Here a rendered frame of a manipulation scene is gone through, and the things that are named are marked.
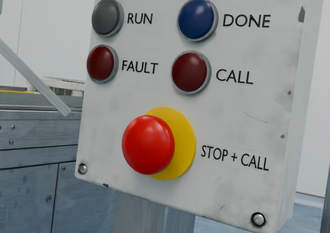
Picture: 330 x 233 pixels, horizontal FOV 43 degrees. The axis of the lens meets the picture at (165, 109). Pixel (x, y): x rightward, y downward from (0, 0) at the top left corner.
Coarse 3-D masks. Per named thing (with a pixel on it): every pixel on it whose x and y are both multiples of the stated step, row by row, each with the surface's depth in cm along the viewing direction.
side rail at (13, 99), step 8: (0, 96) 100; (8, 96) 101; (16, 96) 103; (24, 96) 105; (32, 96) 108; (40, 96) 110; (64, 96) 117; (72, 96) 120; (80, 96) 123; (0, 104) 100; (8, 104) 102; (16, 104) 104; (24, 104) 106; (32, 104) 108; (40, 104) 110; (48, 104) 112; (72, 104) 120; (80, 104) 123
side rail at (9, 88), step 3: (0, 87) 130; (3, 87) 131; (6, 87) 132; (9, 87) 133; (12, 87) 134; (15, 87) 135; (18, 87) 136; (21, 87) 137; (24, 87) 138; (9, 90) 133; (12, 90) 134; (15, 90) 135; (18, 90) 136; (21, 90) 137; (24, 90) 138; (36, 90) 142
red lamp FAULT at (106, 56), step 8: (96, 48) 32; (104, 48) 32; (88, 56) 33; (96, 56) 32; (104, 56) 32; (112, 56) 32; (88, 64) 33; (96, 64) 32; (104, 64) 32; (112, 64) 32; (96, 72) 32; (104, 72) 32
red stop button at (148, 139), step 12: (132, 120) 28; (144, 120) 27; (156, 120) 27; (132, 132) 28; (144, 132) 27; (156, 132) 27; (168, 132) 27; (132, 144) 28; (144, 144) 27; (156, 144) 27; (168, 144) 27; (132, 156) 28; (144, 156) 27; (156, 156) 27; (168, 156) 27; (132, 168) 28; (144, 168) 27; (156, 168) 27
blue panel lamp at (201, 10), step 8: (192, 0) 28; (200, 0) 28; (184, 8) 28; (192, 8) 28; (200, 8) 27; (208, 8) 27; (184, 16) 28; (192, 16) 28; (200, 16) 27; (208, 16) 27; (184, 24) 28; (192, 24) 28; (200, 24) 27; (208, 24) 27; (184, 32) 28; (192, 32) 28; (200, 32) 28
